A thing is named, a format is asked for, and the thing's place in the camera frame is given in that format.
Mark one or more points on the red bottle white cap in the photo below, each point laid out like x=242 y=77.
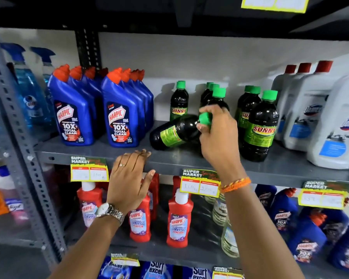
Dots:
x=154 y=194
x=139 y=222
x=179 y=223
x=176 y=183
x=89 y=204

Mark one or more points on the group of blue orange-capped bottles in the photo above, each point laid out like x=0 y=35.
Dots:
x=72 y=113

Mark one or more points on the person's left forearm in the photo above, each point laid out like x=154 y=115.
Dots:
x=87 y=249

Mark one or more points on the person's right forearm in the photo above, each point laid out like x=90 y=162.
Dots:
x=258 y=235

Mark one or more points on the person's left middle finger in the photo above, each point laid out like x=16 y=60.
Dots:
x=136 y=159

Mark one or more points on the person's left little finger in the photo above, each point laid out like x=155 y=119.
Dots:
x=115 y=167

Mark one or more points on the person's right hand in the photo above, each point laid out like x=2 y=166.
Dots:
x=221 y=142

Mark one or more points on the dark cleaner bottle green lid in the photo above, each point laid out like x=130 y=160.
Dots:
x=174 y=132

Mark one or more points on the person's left thumb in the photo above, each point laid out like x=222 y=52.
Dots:
x=148 y=183

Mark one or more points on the group of dark green-capped bottles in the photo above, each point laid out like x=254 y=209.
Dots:
x=260 y=127

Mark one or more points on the person's left hand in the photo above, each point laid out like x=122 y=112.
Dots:
x=125 y=185

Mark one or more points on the blue detergent packet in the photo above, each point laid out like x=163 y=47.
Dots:
x=113 y=271
x=197 y=273
x=157 y=271

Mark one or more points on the grey metal shelf rack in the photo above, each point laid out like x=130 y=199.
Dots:
x=168 y=158

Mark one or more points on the silver wrist watch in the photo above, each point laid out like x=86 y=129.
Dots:
x=110 y=211

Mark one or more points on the clear liquid bottle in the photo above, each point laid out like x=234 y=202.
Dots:
x=220 y=210
x=210 y=199
x=229 y=239

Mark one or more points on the blue toilet cleaner bottle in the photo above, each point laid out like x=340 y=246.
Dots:
x=347 y=252
x=306 y=239
x=283 y=213
x=264 y=196
x=336 y=226

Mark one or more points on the white jug red cap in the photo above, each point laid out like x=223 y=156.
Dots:
x=337 y=133
x=305 y=122
x=293 y=84
x=279 y=84

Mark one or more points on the black perforated upright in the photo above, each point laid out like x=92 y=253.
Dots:
x=88 y=49

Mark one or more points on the person's right thumb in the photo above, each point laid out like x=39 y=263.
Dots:
x=203 y=131

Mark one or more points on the white pink bottle blue cap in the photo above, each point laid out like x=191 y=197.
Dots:
x=13 y=197

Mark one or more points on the blue glass cleaner spray bottle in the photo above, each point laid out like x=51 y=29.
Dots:
x=46 y=66
x=29 y=92

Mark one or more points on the yellow green shelf price tag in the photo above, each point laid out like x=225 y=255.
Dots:
x=226 y=273
x=322 y=197
x=274 y=2
x=199 y=184
x=88 y=171
x=125 y=260

